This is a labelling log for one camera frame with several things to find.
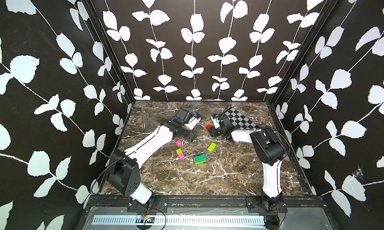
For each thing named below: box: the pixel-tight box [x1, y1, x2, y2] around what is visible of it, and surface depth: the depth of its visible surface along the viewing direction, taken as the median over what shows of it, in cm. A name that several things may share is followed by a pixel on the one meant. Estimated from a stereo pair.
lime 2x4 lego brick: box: [207, 142, 217, 153], surface depth 97 cm
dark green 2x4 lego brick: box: [194, 154, 207, 164], surface depth 85 cm
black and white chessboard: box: [224, 107, 260, 130], surface depth 109 cm
